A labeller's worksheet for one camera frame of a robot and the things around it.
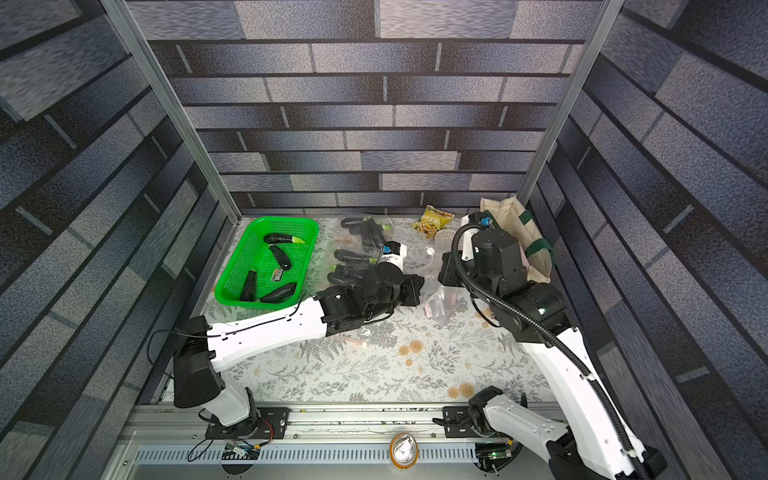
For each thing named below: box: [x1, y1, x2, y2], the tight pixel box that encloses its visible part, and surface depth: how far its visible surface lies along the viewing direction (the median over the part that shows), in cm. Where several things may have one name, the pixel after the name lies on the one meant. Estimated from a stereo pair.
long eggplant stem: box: [362, 216, 381, 249], surface depth 112 cm
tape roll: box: [389, 432, 419, 469], surface depth 63 cm
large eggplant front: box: [368, 218, 385, 247], surface depth 112 cm
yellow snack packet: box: [412, 204, 455, 238], surface depth 116 cm
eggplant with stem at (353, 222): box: [341, 216, 367, 229], surface depth 116 cm
